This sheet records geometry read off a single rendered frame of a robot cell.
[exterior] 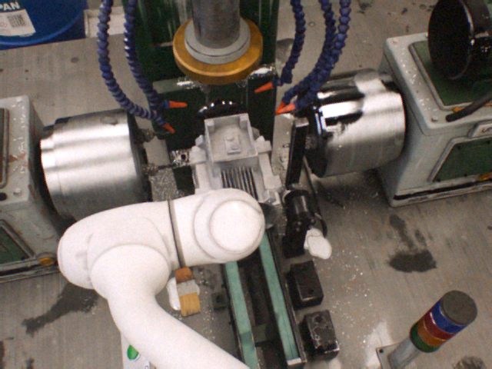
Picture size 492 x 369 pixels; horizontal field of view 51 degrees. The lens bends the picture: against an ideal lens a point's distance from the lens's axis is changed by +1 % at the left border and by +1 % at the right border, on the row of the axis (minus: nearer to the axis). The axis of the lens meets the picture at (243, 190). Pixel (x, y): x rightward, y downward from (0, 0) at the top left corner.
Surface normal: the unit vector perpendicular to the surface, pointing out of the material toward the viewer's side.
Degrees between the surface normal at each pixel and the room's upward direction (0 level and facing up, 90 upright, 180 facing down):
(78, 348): 0
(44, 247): 89
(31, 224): 89
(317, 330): 0
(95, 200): 73
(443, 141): 89
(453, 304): 0
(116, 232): 17
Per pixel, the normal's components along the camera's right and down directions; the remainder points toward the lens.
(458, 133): 0.21, 0.84
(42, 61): 0.00, -0.51
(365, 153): 0.19, 0.66
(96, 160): 0.09, -0.05
